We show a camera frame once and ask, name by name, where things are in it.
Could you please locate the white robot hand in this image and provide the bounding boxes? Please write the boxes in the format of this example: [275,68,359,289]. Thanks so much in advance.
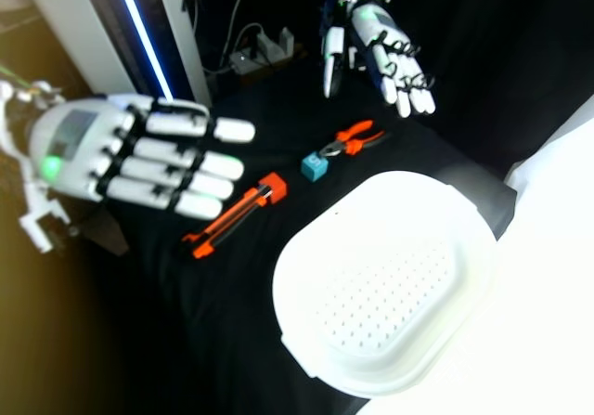
[26,93,257,221]
[322,4,437,119]

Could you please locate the orange utility knife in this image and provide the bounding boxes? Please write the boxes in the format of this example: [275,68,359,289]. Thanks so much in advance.
[181,172,289,260]

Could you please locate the white perforated plastic basket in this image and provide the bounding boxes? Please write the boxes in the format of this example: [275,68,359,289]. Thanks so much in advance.
[272,169,500,400]

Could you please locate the brown cardboard piece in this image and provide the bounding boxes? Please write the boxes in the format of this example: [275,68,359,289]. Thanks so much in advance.
[76,208,130,257]

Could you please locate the white plug adapter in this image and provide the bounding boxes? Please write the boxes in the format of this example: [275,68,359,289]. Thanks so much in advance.
[254,27,296,63]

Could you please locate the white tower with light strip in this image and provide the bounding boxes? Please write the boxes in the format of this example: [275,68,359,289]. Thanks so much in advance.
[13,0,213,108]

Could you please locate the white power strip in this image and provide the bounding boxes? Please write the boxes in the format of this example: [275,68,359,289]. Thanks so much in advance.
[229,47,275,75]

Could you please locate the blue letter cube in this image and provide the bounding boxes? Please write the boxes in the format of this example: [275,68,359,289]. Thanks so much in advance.
[300,151,331,183]

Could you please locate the black table cloth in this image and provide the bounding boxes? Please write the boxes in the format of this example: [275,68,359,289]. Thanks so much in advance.
[87,75,519,415]

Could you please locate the orange handled pliers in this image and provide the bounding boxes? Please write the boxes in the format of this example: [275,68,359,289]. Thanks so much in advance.
[319,118,394,159]

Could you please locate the white power cable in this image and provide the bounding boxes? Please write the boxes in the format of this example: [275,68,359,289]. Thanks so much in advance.
[229,22,266,57]

